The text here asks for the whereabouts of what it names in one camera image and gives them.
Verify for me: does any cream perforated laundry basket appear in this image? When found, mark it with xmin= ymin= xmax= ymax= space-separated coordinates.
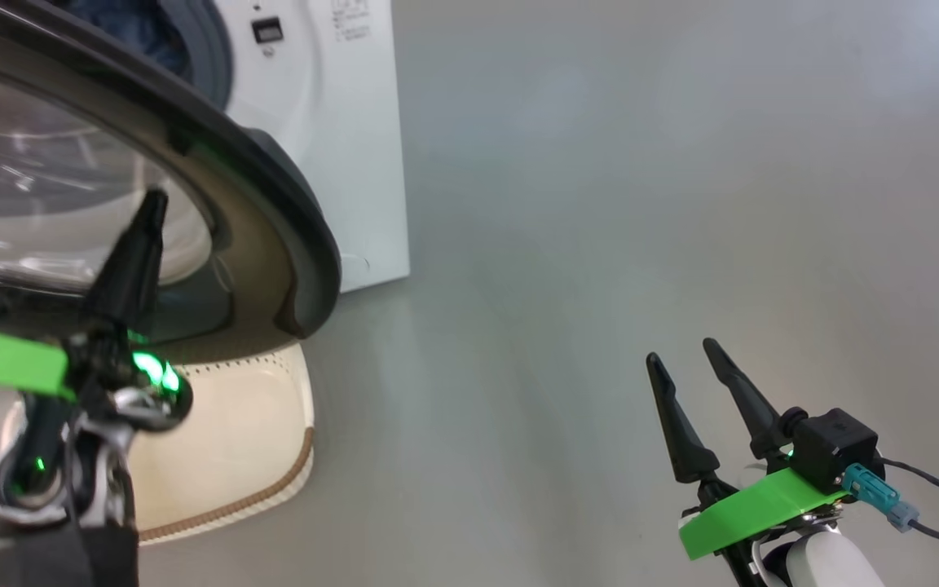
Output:
xmin=123 ymin=341 xmax=315 ymax=545

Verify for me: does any round white filter cover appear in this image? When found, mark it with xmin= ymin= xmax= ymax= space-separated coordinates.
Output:
xmin=337 ymin=251 xmax=373 ymax=282

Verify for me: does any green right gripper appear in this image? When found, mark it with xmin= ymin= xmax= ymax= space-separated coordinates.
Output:
xmin=646 ymin=338 xmax=849 ymax=562

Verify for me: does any small printed text label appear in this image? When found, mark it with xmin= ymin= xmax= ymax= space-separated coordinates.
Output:
xmin=329 ymin=0 xmax=374 ymax=43

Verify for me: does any teal cable connector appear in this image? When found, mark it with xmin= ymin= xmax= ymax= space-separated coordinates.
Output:
xmin=842 ymin=463 xmax=920 ymax=531

